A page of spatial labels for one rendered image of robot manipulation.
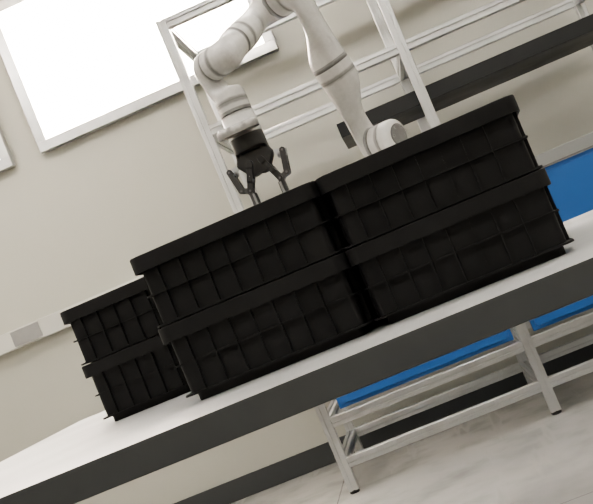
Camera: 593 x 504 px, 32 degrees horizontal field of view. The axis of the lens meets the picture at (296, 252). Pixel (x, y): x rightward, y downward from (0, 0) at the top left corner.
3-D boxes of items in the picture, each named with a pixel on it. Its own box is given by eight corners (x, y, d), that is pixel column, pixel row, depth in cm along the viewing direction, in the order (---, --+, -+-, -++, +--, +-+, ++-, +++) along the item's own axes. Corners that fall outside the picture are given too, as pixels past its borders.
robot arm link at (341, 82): (326, 64, 251) (353, 49, 245) (386, 156, 258) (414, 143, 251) (307, 81, 245) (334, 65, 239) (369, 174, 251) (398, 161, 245)
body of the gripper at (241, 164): (266, 126, 223) (283, 167, 222) (230, 142, 224) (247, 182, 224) (259, 123, 215) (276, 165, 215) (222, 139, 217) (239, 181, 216)
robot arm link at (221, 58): (211, 46, 213) (243, 15, 223) (187, 65, 219) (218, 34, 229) (233, 73, 215) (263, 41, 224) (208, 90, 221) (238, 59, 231)
